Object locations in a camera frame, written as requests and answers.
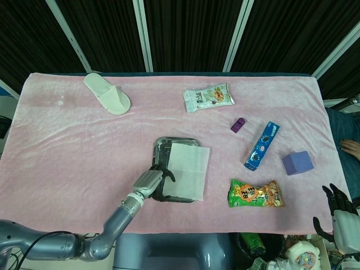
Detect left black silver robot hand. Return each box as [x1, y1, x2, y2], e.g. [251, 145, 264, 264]
[132, 165, 181, 203]

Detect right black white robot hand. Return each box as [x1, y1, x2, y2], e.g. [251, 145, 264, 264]
[313, 183, 360, 254]

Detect white paper sheet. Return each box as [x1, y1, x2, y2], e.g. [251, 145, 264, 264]
[162, 142, 210, 202]

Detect metal tray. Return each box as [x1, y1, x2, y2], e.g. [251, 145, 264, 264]
[152, 137, 201, 204]

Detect person hand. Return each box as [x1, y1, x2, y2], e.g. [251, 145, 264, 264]
[339, 139, 360, 160]

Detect white round toy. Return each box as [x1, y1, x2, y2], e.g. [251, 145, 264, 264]
[285, 240, 321, 268]

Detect blue grey robot torso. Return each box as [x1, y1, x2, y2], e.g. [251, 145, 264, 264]
[112, 233, 234, 270]

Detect pink table cloth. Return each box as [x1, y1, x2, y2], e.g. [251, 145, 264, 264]
[0, 72, 351, 235]

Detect black trash bin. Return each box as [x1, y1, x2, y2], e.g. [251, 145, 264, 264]
[235, 232, 286, 261]

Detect purple foam cube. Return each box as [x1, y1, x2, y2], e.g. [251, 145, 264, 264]
[282, 151, 314, 177]

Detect white slipper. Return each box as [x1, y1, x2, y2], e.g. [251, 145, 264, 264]
[83, 73, 132, 115]

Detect blue jeans leg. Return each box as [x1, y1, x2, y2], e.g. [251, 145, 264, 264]
[326, 108, 360, 197]

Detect green snack bag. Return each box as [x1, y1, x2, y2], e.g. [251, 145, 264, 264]
[227, 178, 285, 209]

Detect white snack bag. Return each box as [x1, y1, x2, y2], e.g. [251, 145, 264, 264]
[183, 82, 236, 114]

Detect small purple toy block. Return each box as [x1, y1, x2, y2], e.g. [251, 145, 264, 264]
[230, 118, 247, 134]

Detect blue cookie box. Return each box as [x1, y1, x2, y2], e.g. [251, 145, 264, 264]
[244, 121, 281, 172]

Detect black curtain panel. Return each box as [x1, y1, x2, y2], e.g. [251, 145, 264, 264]
[143, 0, 244, 73]
[55, 0, 149, 73]
[0, 0, 85, 93]
[232, 0, 360, 77]
[317, 42, 360, 99]

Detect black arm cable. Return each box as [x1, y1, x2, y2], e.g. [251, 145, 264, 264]
[19, 230, 78, 258]

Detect white frame post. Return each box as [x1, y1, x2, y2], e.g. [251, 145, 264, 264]
[223, 0, 255, 73]
[0, 79, 21, 100]
[132, 0, 155, 73]
[44, 0, 93, 73]
[311, 26, 360, 79]

